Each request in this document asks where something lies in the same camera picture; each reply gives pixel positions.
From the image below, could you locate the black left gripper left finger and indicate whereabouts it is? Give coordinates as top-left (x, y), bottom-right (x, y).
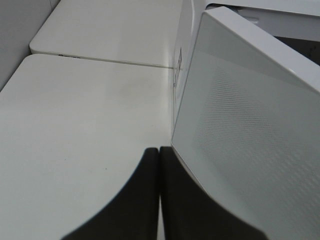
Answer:
top-left (63, 147), bottom-right (160, 240)

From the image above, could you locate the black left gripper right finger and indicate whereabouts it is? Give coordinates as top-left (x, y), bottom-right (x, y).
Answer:
top-left (159, 146), bottom-right (267, 240)

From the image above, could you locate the white microwave door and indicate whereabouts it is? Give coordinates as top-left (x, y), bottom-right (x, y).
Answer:
top-left (171, 6), bottom-right (320, 240)

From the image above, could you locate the white microwave oven body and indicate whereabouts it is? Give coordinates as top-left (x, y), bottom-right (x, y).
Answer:
top-left (170, 0), bottom-right (320, 127)

